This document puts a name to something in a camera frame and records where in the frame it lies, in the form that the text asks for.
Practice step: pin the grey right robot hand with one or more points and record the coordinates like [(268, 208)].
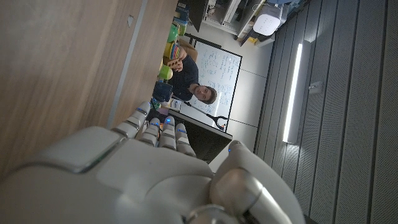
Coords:
[(149, 183)]

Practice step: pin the white carton box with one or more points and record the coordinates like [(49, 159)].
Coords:
[(176, 104)]

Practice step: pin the black computer monitor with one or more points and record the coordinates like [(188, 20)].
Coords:
[(205, 141)]

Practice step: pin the dark blue mug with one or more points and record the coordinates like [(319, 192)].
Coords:
[(162, 91)]

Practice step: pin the grey tape line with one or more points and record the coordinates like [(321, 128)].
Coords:
[(123, 77)]

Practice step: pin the person in dark shirt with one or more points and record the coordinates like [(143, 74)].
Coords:
[(185, 77)]

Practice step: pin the yellow dome toy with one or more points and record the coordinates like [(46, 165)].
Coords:
[(165, 72)]

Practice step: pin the orange brick toy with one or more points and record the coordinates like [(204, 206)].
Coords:
[(174, 63)]

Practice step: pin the rainbow stacking rings toy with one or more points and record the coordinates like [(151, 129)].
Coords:
[(173, 51)]

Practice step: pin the brown chair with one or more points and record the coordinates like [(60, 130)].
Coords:
[(190, 49)]

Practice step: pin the long ceiling light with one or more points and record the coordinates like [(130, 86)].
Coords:
[(292, 93)]

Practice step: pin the white shelf cabinet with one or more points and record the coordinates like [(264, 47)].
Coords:
[(227, 15)]

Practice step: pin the white air purifier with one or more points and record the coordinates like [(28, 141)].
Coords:
[(267, 19)]

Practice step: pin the whiteboard with black frame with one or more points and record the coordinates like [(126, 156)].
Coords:
[(217, 68)]

